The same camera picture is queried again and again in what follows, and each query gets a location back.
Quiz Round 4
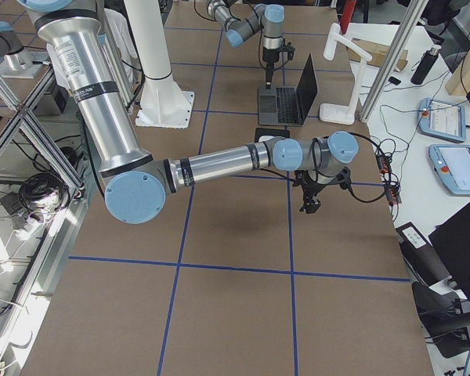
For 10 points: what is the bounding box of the blue teach pendant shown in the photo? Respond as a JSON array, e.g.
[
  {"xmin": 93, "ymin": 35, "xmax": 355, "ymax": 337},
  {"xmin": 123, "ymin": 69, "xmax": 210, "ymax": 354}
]
[
  {"xmin": 428, "ymin": 144, "xmax": 470, "ymax": 197},
  {"xmin": 417, "ymin": 97, "xmax": 466, "ymax": 143}
]

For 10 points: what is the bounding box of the white computer mouse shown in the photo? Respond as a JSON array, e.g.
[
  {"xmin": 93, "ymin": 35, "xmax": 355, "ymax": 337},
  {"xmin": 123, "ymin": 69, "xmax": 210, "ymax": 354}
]
[{"xmin": 258, "ymin": 135, "xmax": 274, "ymax": 143}]

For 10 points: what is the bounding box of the upper blue teach pendant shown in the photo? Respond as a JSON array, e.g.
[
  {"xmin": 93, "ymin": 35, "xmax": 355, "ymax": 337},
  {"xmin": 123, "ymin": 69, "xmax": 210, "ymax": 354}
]
[{"xmin": 417, "ymin": 97, "xmax": 466, "ymax": 143}]

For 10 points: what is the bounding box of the black monitor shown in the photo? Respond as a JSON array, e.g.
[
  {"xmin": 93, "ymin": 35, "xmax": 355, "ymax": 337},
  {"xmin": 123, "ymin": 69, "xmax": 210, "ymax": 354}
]
[{"xmin": 429, "ymin": 202, "xmax": 470, "ymax": 301}]

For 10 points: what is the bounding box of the seated person white shirt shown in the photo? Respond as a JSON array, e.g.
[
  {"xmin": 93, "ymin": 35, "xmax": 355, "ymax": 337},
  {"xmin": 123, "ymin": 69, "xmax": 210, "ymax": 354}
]
[{"xmin": 104, "ymin": 7, "xmax": 137, "ymax": 90}]

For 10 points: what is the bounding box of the cardboard box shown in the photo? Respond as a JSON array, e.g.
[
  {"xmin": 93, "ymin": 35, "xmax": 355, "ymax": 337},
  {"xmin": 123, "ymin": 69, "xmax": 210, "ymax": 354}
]
[{"xmin": 352, "ymin": 38, "xmax": 408, "ymax": 71}]

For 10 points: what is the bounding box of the black mouse pad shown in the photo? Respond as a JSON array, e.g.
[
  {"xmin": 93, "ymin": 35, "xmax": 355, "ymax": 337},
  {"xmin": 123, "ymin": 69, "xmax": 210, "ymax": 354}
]
[{"xmin": 255, "ymin": 128, "xmax": 290, "ymax": 142}]

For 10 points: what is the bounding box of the lower blue teach pendant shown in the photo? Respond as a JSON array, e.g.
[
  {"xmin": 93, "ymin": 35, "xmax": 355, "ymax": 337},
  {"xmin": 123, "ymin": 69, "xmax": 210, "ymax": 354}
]
[{"xmin": 428, "ymin": 144, "xmax": 470, "ymax": 197}]

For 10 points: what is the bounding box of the white desk lamp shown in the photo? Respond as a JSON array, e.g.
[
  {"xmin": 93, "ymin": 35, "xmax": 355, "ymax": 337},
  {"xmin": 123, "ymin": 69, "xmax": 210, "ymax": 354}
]
[{"xmin": 318, "ymin": 22, "xmax": 374, "ymax": 126}]

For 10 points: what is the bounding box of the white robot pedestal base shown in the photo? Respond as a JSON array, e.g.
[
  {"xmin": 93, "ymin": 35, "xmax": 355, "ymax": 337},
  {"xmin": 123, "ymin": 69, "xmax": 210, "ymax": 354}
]
[{"xmin": 125, "ymin": 0, "xmax": 194, "ymax": 129}]

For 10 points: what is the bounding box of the aluminium frame post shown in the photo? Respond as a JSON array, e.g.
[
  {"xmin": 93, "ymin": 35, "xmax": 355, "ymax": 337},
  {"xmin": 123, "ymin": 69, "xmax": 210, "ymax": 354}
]
[{"xmin": 359, "ymin": 0, "xmax": 428, "ymax": 123}]

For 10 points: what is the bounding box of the brown paper table mat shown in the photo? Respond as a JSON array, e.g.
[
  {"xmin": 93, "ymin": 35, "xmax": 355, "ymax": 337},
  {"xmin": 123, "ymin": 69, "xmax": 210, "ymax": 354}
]
[{"xmin": 21, "ymin": 0, "xmax": 436, "ymax": 376}]

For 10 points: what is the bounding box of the black water bottle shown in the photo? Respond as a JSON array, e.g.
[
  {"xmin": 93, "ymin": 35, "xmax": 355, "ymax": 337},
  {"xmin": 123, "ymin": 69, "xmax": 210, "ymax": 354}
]
[{"xmin": 410, "ymin": 45, "xmax": 442, "ymax": 85}]

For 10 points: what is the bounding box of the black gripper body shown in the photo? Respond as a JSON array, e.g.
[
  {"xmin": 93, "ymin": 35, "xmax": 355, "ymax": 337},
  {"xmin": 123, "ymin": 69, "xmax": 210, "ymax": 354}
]
[
  {"xmin": 293, "ymin": 167, "xmax": 352, "ymax": 204},
  {"xmin": 262, "ymin": 38, "xmax": 295, "ymax": 67}
]

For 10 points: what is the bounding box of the grey laptop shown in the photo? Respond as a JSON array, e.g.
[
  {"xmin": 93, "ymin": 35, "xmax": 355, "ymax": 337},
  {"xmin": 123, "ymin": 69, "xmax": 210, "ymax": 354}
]
[{"xmin": 258, "ymin": 54, "xmax": 318, "ymax": 126}]

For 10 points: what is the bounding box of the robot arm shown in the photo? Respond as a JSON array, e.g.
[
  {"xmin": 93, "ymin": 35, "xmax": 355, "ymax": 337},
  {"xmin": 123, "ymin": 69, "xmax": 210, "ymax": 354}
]
[
  {"xmin": 205, "ymin": 1, "xmax": 295, "ymax": 89},
  {"xmin": 23, "ymin": 1, "xmax": 359, "ymax": 224}
]

